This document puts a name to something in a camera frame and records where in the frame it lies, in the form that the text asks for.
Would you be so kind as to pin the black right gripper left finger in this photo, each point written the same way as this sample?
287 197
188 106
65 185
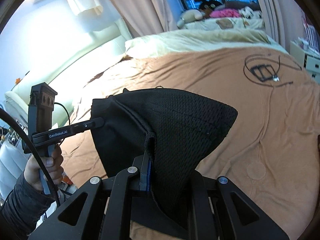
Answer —
87 125

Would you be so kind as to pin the cream padded headboard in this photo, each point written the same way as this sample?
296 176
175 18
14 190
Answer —
69 78

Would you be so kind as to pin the cream nightstand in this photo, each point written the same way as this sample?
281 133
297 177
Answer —
308 60

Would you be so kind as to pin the pink right curtain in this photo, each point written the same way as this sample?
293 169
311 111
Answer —
283 20

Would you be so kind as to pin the dark sleeved left forearm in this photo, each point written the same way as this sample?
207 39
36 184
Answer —
22 210

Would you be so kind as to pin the brown bed sheet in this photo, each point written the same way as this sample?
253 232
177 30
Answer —
271 152

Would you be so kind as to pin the cream blanket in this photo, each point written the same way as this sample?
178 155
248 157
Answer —
187 40

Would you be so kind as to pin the pink left curtain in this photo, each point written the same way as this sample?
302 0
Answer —
147 17

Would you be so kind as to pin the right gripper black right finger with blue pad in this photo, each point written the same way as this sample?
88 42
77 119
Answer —
144 183

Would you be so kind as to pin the black knit shirt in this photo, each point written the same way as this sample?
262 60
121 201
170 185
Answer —
176 129

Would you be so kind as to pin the pink curtain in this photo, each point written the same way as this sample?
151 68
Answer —
147 17
283 20

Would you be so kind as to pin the beige teddy bear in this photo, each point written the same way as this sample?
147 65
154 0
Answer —
189 16

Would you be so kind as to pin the striped gift bag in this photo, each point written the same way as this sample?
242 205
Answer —
309 40

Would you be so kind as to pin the pink plush toy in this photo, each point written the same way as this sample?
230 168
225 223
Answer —
224 13

